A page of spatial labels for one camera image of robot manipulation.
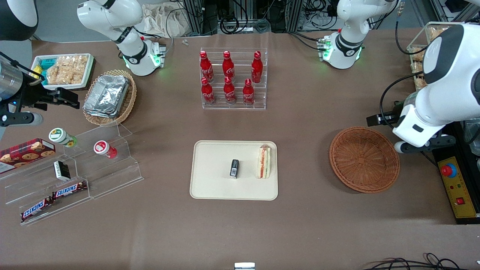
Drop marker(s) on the triangular sandwich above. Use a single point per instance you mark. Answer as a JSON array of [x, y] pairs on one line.
[[263, 163]]

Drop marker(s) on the clear acrylic bottle rack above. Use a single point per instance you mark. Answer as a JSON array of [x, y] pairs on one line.
[[240, 105]]

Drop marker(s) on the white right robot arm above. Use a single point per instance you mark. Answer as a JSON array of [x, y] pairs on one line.
[[112, 15]]

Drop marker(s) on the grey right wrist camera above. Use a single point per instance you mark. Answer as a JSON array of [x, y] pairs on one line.
[[18, 119]]

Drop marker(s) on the snickers chocolate bar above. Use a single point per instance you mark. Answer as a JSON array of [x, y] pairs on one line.
[[36, 209], [69, 190]]

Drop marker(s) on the beige plastic tray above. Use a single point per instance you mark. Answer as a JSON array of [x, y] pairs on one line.
[[213, 168]]

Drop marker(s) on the white and black device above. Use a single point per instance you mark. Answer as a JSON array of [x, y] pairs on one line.
[[244, 266]]

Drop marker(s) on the clear bag of fried snacks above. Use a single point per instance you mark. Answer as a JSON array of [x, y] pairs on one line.
[[435, 33], [418, 65]]

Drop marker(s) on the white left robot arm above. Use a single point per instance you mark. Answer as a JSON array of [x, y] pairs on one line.
[[453, 75]]

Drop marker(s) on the small black box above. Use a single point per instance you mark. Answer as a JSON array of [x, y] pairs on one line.
[[234, 168]]

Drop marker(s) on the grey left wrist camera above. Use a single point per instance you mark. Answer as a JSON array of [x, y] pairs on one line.
[[400, 147]]

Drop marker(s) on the yellow snack packet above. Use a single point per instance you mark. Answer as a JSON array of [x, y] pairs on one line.
[[36, 72]]

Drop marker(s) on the clear acrylic step shelf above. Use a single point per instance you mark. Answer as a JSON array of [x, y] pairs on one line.
[[33, 191], [112, 176]]

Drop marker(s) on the white rectangular snack tray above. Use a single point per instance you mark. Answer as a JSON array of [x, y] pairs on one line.
[[90, 65]]

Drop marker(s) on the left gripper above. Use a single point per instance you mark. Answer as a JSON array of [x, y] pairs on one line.
[[390, 118]]

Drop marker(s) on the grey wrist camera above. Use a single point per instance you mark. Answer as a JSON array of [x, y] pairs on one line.
[[18, 119], [400, 147]]

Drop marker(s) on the red lid yogurt cup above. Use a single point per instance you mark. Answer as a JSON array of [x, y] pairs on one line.
[[103, 147]]

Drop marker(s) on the brown wicker basket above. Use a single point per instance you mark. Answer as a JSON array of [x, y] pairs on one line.
[[363, 161]]

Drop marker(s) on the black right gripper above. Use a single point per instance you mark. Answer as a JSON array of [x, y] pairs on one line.
[[30, 96]]

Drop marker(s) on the clear plastic container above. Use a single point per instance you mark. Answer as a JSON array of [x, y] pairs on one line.
[[473, 135]]

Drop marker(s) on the clear bag of rice crackers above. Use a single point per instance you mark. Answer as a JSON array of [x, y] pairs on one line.
[[67, 69]]

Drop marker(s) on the beige cloth bag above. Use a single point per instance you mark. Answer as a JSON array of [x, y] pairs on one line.
[[161, 20]]

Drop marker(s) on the teal snack packet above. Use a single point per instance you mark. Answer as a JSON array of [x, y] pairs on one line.
[[47, 63]]

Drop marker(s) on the aluminium foil container stack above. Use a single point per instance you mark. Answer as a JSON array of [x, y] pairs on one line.
[[105, 95]]

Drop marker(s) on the black and white small carton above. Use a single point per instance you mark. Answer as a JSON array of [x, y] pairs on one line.
[[62, 170]]

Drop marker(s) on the green lid yogurt cup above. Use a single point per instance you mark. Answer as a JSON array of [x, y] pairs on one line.
[[60, 135]]

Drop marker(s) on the light wicker basket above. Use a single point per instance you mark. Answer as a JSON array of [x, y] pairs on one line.
[[130, 101]]

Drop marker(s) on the yellow emergency stop control box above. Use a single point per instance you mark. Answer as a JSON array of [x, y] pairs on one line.
[[459, 191]]

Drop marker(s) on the red cola bottle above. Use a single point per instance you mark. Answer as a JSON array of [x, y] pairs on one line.
[[228, 66], [207, 93], [229, 92], [257, 68], [248, 93], [206, 67]]

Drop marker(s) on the red cookie box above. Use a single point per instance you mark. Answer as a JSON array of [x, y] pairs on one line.
[[26, 153]]

